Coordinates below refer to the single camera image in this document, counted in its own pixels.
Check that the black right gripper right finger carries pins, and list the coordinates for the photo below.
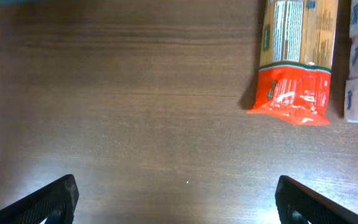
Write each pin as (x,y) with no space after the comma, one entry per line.
(296,203)

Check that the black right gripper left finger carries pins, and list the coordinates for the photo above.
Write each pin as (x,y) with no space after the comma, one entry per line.
(54,203)

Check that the orange pasta packet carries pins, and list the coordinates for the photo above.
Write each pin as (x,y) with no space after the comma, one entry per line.
(296,58)

